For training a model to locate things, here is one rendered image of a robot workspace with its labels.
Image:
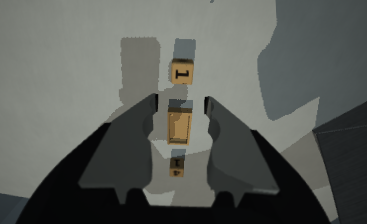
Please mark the tan rectangular tray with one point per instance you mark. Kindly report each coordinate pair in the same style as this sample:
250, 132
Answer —
178, 125

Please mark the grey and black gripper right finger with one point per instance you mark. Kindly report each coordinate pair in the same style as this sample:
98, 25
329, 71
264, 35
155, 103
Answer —
244, 163

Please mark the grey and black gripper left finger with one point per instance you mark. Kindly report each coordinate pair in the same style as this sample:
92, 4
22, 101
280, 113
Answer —
99, 171

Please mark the tan wooden cube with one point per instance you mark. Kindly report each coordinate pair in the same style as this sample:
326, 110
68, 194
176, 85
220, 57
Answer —
182, 71
176, 167

